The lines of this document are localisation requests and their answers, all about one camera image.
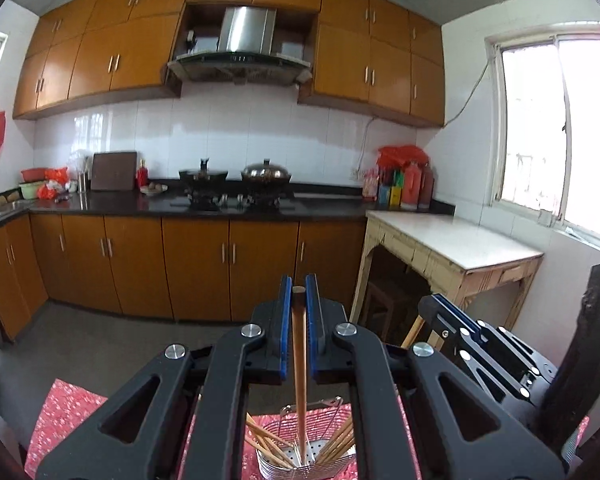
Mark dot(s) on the red plastic basin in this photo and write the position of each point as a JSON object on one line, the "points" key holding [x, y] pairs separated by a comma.
{"points": [[32, 175]]}

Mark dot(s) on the gas stove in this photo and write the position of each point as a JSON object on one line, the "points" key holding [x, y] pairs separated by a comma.
{"points": [[230, 200]]}

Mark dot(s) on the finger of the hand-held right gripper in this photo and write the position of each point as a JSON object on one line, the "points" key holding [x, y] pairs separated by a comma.
{"points": [[457, 312], [440, 325]]}

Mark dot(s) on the pale wooden side table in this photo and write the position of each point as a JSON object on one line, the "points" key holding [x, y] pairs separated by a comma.
{"points": [[445, 242]]}

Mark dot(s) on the orange wooden base cabinets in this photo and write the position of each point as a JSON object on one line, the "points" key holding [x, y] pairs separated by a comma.
{"points": [[190, 265]]}

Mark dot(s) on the red sauce bottle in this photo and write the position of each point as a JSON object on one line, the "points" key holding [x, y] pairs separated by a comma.
{"points": [[411, 187]]}

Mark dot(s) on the dark wooden stool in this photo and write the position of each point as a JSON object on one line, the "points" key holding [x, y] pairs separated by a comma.
{"points": [[387, 305]]}

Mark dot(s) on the white wall outlet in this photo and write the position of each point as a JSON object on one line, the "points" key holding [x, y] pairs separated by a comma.
{"points": [[355, 174]]}

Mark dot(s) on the large sliding window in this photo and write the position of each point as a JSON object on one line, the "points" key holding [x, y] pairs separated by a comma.
{"points": [[535, 125]]}

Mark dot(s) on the black wok with lid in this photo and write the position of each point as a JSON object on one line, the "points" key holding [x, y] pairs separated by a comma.
{"points": [[203, 174]]}

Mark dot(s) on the wok with steel lid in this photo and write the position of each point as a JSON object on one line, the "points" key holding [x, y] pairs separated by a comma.
{"points": [[266, 172]]}

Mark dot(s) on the steel kitchen sink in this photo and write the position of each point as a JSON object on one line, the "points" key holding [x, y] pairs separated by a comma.
{"points": [[2, 210]]}

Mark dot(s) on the green plastic basin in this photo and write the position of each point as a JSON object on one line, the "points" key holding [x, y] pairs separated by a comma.
{"points": [[30, 190]]}

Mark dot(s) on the dark wooden cutting board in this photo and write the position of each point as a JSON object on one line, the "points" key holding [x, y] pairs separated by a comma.
{"points": [[113, 171]]}

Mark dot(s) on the pink floral tablecloth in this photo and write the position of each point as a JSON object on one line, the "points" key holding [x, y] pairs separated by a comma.
{"points": [[60, 420]]}

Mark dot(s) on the steel utensil cup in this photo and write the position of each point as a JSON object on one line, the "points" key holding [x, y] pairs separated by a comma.
{"points": [[83, 180]]}

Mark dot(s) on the dark sauce bottle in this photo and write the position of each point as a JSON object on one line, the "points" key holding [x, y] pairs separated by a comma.
{"points": [[426, 187]]}

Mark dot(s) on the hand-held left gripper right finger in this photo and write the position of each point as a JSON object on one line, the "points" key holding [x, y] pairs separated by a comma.
{"points": [[311, 350]]}

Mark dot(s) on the yellow green seasoning boxes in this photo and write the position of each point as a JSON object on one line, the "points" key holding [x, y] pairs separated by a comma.
{"points": [[391, 191]]}

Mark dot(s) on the steel range hood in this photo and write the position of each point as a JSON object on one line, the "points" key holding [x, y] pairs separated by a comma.
{"points": [[242, 55]]}

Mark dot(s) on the black kitchen countertop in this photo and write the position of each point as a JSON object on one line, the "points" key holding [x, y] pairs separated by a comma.
{"points": [[115, 205]]}

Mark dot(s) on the single wooden chopstick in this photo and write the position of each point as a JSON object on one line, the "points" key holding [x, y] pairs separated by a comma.
{"points": [[300, 350], [414, 332]]}

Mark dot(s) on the small red bottle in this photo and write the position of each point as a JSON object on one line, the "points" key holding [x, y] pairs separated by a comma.
{"points": [[142, 176]]}

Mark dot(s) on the pink seasoning packet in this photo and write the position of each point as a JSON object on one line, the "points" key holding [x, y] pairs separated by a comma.
{"points": [[371, 184]]}

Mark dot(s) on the group of bamboo chopsticks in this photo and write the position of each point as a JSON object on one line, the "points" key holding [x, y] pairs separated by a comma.
{"points": [[267, 442]]}

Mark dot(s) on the plate with food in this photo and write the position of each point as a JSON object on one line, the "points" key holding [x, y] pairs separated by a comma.
{"points": [[154, 189]]}

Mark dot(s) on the red bag over bottles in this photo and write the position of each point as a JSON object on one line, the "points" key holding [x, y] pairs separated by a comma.
{"points": [[400, 156]]}

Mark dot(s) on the orange wooden wall cabinets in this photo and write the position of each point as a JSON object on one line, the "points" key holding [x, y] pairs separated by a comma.
{"points": [[110, 55]]}

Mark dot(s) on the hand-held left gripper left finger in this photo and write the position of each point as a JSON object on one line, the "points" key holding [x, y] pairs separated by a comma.
{"points": [[285, 340]]}

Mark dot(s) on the red plastic bag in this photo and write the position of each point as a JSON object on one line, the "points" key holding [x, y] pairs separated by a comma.
{"points": [[54, 182]]}

